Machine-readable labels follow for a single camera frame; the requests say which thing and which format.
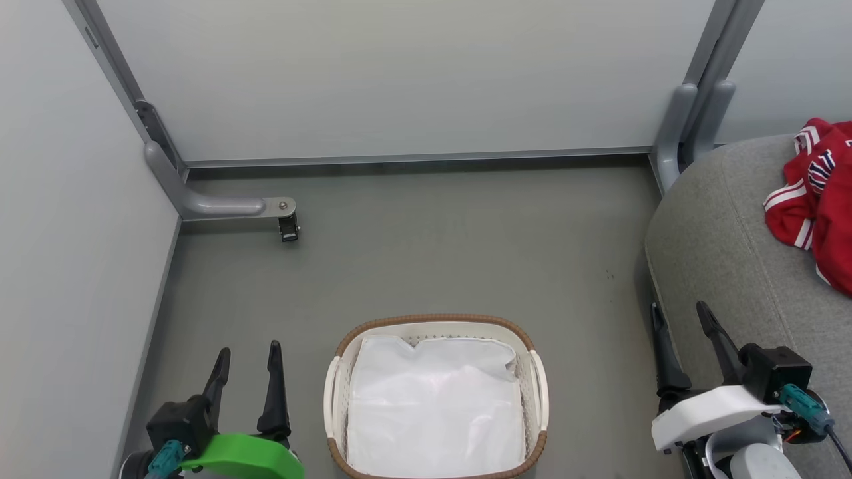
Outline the grey partition post with bracket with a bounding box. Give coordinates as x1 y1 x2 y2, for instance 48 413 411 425
63 0 189 182

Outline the white laundry basket brown rim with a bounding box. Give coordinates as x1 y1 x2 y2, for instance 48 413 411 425
323 313 551 479

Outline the grey partition support foot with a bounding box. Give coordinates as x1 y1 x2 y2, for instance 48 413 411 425
144 140 298 222

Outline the grey partition frame post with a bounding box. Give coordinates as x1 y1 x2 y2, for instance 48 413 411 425
655 0 741 192
684 0 767 166

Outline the white garment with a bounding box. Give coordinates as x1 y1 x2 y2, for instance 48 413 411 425
345 334 527 479

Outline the grey fabric sofa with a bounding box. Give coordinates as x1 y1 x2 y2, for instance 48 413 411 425
644 133 852 479

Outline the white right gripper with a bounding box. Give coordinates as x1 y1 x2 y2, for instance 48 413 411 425
650 300 786 456

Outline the black cable with teal connector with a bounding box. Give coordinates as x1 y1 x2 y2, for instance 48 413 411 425
144 438 192 479
778 383 852 470

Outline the grey partition base rail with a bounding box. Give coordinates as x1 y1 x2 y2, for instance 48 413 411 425
184 146 654 168

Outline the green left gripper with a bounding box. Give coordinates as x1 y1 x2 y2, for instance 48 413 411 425
180 340 306 479

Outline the red basketball jersey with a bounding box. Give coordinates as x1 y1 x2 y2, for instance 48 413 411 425
763 118 852 297

